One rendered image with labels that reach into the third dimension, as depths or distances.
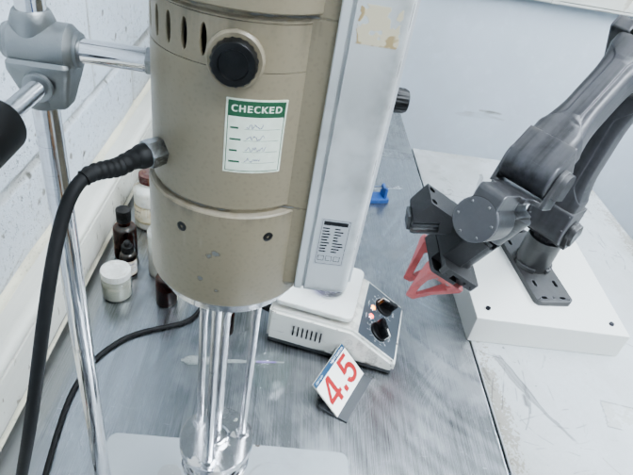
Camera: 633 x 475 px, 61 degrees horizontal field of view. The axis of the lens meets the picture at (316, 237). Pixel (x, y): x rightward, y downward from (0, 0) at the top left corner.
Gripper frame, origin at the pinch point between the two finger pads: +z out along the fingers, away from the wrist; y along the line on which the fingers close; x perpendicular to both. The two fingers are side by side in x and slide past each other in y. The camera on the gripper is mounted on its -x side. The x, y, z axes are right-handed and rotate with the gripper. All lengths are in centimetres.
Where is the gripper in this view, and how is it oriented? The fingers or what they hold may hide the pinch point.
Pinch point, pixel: (411, 285)
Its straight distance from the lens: 83.2
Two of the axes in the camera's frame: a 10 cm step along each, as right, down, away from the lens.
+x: 7.9, 4.7, 4.0
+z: -6.1, 5.7, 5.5
